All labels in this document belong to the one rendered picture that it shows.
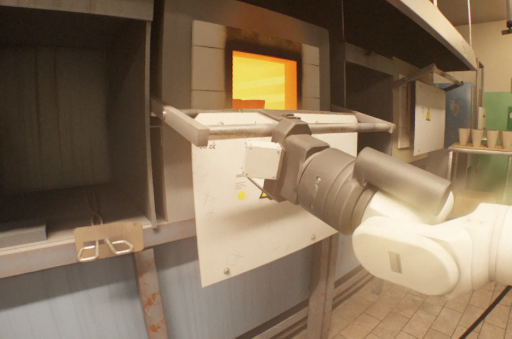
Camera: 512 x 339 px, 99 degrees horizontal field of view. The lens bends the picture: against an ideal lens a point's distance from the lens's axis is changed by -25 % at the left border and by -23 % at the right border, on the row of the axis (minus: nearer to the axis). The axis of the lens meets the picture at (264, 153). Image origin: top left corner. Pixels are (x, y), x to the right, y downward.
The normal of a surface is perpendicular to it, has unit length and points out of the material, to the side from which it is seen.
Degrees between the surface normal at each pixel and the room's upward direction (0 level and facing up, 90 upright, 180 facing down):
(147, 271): 90
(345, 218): 109
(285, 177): 90
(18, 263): 90
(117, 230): 92
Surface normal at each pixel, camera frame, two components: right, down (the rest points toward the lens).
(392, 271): -0.78, 0.39
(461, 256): -0.22, 0.04
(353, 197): 0.00, 0.01
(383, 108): -0.77, 0.08
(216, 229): 0.64, 0.10
